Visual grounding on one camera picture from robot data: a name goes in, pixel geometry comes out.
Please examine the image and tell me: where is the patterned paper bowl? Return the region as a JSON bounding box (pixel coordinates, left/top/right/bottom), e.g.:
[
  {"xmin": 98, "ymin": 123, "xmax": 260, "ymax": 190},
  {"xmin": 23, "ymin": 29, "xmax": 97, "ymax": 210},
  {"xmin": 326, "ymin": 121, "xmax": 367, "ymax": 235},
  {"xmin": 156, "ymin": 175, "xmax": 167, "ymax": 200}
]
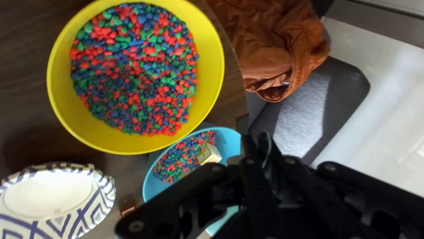
[{"xmin": 0, "ymin": 162, "xmax": 118, "ymax": 239}]

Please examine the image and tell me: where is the round dark wood table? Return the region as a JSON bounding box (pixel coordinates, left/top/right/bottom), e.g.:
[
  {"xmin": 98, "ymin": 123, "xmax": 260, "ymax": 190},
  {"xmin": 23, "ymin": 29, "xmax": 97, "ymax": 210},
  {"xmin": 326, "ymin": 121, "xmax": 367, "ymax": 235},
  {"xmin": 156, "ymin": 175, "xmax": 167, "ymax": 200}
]
[{"xmin": 0, "ymin": 0, "xmax": 249, "ymax": 239}]

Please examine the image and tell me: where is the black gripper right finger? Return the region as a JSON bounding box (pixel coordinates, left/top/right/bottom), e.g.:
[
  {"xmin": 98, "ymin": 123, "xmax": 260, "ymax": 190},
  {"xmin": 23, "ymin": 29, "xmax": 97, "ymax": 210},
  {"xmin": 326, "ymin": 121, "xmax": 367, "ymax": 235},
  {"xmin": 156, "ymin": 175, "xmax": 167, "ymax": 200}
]
[{"xmin": 257, "ymin": 130, "xmax": 424, "ymax": 239}]

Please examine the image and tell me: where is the orange crumpled jacket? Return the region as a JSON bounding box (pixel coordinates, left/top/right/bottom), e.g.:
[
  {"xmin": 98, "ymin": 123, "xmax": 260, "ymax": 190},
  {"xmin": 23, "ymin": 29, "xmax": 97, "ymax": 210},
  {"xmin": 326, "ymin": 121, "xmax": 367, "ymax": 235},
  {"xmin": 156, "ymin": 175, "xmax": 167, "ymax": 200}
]
[{"xmin": 204, "ymin": 0, "xmax": 333, "ymax": 105}]

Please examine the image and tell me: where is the yellow plastic bowl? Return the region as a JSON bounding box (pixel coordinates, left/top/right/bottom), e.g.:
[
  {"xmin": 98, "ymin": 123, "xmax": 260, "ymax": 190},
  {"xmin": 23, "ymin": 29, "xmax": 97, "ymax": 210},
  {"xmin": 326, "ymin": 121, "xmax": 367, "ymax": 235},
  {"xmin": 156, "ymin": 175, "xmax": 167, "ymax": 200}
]
[{"xmin": 45, "ymin": 0, "xmax": 227, "ymax": 158}]

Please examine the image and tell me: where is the small yellow box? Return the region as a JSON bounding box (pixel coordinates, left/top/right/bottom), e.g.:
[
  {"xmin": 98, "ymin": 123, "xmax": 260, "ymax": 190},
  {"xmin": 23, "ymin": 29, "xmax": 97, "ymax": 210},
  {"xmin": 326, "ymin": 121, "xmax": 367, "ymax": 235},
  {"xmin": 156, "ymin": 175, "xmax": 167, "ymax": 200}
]
[{"xmin": 196, "ymin": 142, "xmax": 224, "ymax": 167}]

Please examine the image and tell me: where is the blue plastic bowl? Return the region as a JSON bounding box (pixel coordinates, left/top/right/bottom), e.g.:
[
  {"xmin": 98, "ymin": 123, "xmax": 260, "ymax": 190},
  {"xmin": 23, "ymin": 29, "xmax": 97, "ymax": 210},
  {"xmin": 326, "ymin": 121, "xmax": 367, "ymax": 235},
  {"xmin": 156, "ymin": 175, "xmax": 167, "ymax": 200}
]
[{"xmin": 140, "ymin": 126, "xmax": 244, "ymax": 238}]

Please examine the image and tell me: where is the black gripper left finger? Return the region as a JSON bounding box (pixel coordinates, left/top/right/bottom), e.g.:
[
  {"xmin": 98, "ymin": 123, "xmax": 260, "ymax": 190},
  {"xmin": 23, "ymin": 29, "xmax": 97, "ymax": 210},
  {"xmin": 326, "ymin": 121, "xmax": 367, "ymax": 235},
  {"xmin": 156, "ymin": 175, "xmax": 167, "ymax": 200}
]
[{"xmin": 114, "ymin": 133, "xmax": 284, "ymax": 239}]

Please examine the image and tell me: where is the multicolored gravel pile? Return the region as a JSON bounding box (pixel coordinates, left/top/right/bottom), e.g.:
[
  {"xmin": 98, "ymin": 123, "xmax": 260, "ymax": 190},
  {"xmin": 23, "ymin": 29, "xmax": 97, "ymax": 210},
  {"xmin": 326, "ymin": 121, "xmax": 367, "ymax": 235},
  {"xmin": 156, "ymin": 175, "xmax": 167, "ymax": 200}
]
[
  {"xmin": 151, "ymin": 130, "xmax": 219, "ymax": 186},
  {"xmin": 69, "ymin": 2, "xmax": 200, "ymax": 138}
]

